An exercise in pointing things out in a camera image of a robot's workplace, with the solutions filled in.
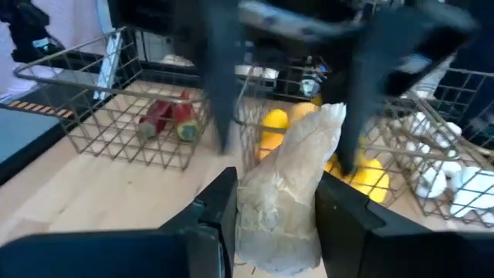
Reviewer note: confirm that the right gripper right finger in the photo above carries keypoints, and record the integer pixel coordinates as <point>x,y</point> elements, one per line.
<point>386,255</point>

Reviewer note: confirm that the round orange fruit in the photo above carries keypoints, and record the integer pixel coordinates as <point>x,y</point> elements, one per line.
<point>303,110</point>

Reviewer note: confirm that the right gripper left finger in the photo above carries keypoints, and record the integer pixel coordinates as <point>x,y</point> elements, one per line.
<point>154,255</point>

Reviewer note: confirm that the white garlic bulb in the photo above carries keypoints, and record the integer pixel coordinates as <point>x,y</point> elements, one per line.
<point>453,130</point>
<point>432,183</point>
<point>285,185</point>
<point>474,193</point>
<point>418,122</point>
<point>451,168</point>

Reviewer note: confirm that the orange striped floor tape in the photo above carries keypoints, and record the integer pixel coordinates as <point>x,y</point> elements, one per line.
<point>40,109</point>

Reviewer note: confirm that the yellow lemon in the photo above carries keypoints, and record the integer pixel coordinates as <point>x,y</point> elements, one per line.
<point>332,167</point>
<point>270,144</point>
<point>372,179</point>
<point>275,119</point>

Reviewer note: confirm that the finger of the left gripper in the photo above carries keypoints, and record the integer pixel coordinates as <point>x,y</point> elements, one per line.
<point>222,77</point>
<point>370,77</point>

